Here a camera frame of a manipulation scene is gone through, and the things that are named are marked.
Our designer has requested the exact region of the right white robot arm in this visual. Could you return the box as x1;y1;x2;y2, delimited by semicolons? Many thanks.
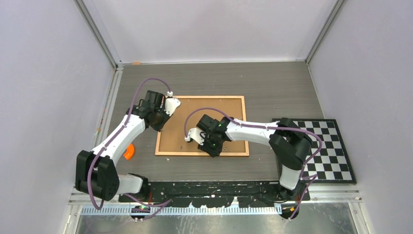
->
186;115;313;200

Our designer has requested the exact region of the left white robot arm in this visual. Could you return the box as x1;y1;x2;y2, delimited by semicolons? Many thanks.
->
75;91;181;202

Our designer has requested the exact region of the orange curved plastic piece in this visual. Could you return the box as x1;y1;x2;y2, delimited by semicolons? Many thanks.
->
123;144;135;160

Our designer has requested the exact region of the black white checkerboard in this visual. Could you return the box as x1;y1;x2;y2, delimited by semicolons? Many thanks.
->
293;118;357;184

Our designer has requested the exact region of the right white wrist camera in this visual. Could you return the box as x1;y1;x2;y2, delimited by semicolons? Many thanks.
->
184;128;205;145

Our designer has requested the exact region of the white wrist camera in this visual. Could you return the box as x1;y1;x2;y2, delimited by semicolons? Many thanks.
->
184;128;205;145
165;91;181;117

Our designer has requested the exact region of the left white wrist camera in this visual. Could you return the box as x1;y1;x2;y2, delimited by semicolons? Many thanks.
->
165;91;181;117

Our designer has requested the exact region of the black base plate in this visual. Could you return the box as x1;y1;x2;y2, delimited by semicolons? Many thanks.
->
137;181;310;208

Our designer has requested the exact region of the aluminium rail front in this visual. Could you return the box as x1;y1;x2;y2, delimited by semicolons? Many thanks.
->
69;186;363;216

